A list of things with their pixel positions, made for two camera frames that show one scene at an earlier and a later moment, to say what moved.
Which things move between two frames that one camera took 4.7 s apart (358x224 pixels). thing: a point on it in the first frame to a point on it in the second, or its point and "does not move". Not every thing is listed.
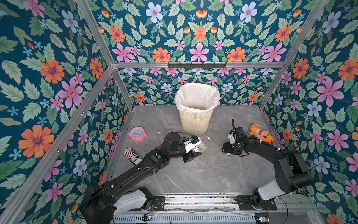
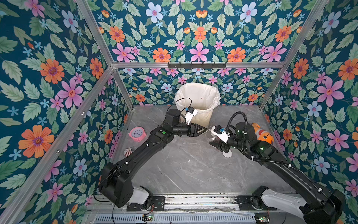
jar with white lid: (205, 141) to (211, 137)
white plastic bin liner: (196, 97) does not move
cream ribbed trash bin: (196, 123) does not move
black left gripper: (188, 157) to (191, 132)
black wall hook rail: (196, 65) does not move
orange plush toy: (263, 135) does not move
